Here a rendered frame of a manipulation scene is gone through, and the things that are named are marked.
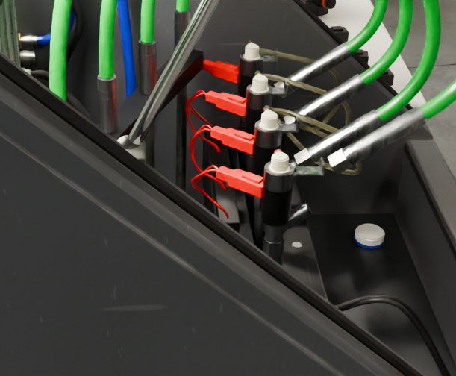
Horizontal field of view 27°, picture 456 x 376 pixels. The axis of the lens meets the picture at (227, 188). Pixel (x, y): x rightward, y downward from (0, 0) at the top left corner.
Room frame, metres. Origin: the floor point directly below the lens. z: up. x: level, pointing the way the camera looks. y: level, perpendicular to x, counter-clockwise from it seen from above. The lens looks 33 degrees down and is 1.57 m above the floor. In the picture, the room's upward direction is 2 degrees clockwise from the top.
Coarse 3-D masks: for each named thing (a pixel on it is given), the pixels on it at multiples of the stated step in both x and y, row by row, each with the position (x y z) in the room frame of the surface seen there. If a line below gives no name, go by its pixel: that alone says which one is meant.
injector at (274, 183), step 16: (272, 176) 0.73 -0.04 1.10; (288, 176) 0.73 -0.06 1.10; (272, 192) 0.73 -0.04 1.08; (288, 192) 0.73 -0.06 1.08; (272, 208) 0.73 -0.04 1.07; (288, 208) 0.73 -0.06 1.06; (304, 208) 0.74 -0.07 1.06; (272, 224) 0.73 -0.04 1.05; (288, 224) 0.74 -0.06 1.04; (272, 240) 0.73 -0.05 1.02; (272, 256) 0.73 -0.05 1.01
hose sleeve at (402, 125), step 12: (396, 120) 0.75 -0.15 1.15; (408, 120) 0.75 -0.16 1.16; (420, 120) 0.74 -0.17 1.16; (372, 132) 0.75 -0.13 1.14; (384, 132) 0.74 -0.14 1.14; (396, 132) 0.74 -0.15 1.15; (408, 132) 0.75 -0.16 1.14; (360, 144) 0.74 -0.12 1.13; (372, 144) 0.74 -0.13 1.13; (384, 144) 0.74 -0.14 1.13; (348, 156) 0.74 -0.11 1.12; (360, 156) 0.74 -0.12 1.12
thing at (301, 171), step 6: (294, 168) 0.75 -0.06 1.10; (300, 168) 0.75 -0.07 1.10; (306, 168) 0.75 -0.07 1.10; (312, 168) 0.75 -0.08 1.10; (318, 168) 0.75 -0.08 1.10; (294, 174) 0.74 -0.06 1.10; (300, 174) 0.74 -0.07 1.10; (306, 174) 0.74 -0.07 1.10; (312, 174) 0.74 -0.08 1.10; (318, 174) 0.74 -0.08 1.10
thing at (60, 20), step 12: (60, 0) 0.71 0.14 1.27; (60, 12) 0.71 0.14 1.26; (60, 24) 0.71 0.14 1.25; (60, 36) 0.71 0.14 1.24; (60, 48) 0.71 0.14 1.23; (60, 60) 0.71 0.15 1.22; (60, 72) 0.71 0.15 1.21; (60, 84) 0.71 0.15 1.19; (60, 96) 0.71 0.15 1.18; (444, 96) 0.75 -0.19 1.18; (420, 108) 0.75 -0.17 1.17; (432, 108) 0.75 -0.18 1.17; (444, 108) 0.75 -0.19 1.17
